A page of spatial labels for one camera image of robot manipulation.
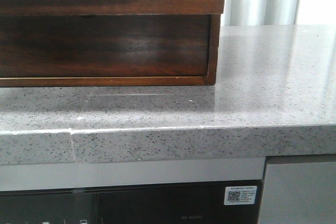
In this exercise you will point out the dark wooden drawer cabinet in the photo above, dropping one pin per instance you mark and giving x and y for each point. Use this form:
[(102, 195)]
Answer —
[(213, 51)]

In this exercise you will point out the black built-in oven appliance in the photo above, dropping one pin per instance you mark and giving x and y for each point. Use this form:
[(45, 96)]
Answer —
[(152, 203)]

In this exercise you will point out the white QR code sticker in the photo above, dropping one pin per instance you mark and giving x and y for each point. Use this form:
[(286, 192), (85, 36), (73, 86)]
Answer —
[(240, 195)]

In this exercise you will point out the grey cabinet door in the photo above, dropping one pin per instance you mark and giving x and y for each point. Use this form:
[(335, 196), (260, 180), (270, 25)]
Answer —
[(299, 189)]

